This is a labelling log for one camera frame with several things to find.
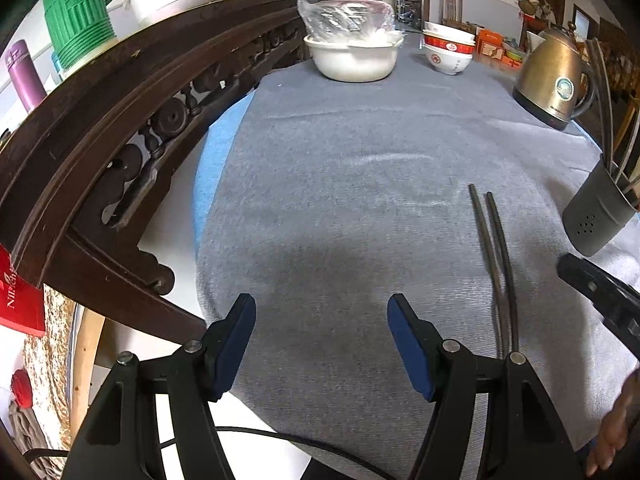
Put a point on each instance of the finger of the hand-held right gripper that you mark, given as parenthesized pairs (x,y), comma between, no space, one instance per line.
(600,292)

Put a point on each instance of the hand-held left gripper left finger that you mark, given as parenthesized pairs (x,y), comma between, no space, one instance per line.
(232,347)

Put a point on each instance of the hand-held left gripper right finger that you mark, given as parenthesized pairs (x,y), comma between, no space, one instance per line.
(410,352)

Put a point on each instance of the grey metal chopstick holder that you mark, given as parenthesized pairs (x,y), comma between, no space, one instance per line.
(595,215)

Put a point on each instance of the dark slim chopstick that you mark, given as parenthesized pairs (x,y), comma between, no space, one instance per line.
(487,255)
(504,255)

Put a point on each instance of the bundle of dark chopsticks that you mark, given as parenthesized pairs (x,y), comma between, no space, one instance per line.
(607,110)

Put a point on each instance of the person's right hand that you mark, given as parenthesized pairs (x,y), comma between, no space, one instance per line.
(617,430)

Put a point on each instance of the light wooden leg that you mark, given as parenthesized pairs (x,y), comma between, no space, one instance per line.
(87,370)

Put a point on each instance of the grey tablecloth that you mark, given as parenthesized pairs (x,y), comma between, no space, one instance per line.
(360,185)

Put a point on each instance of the gold patterned cloth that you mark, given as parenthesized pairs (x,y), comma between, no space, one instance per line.
(50,360)

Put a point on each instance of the blue table cover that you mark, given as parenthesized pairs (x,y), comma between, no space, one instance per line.
(220,160)

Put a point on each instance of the gold electric kettle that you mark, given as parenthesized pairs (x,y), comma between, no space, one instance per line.
(550,80)

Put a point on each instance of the red box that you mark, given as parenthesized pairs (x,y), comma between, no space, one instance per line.
(20,295)

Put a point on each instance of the carved dark wooden chair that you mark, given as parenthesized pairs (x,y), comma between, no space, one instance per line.
(100,150)

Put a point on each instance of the orange cardboard box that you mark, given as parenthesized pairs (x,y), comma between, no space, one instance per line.
(491,42)

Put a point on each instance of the white bowl red emblem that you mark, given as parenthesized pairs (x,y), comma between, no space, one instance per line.
(447,60)

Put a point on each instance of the white bowl red rim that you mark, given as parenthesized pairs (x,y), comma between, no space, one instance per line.
(450,46)

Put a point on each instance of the white ceramic basin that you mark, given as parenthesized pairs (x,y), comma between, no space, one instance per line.
(352,60)

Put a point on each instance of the plain white bowl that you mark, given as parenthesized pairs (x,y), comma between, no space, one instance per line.
(447,32)

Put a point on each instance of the slatted wooden chair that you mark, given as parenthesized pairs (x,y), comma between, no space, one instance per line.
(452,7)

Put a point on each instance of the clear plastic bag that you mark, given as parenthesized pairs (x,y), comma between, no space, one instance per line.
(345,20)

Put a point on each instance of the purple thermos bottle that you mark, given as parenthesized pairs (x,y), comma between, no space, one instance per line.
(25,75)

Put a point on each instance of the green thermos jug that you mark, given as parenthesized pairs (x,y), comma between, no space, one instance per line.
(75,15)

